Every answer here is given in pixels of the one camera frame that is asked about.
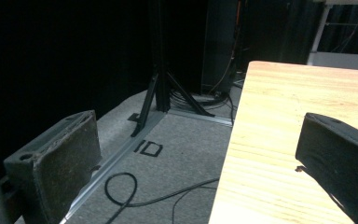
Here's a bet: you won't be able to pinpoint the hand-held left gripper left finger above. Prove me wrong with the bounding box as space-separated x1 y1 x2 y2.
3 109 103 224

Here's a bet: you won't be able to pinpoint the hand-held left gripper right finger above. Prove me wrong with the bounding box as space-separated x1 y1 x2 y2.
295 112 358 224

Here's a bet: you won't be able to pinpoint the dark curtain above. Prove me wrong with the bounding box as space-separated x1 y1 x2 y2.
0 0 157 175

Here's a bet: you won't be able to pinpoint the black metal stand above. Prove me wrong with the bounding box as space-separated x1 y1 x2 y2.
127 0 215 138

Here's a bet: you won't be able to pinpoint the black equipment cabinet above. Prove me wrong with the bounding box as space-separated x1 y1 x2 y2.
200 0 241 94

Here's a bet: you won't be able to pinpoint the aluminium floor rail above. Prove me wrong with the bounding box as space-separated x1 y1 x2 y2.
59 108 233 224

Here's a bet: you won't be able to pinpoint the black floor cable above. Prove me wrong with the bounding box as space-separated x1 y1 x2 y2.
103 172 221 224

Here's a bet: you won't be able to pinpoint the white metal frame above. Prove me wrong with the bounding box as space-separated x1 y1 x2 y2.
306 0 358 72

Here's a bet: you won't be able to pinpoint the coiled black cables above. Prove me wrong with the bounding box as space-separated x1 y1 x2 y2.
169 88 238 125

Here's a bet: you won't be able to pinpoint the orange cable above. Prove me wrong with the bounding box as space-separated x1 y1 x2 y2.
208 0 243 94

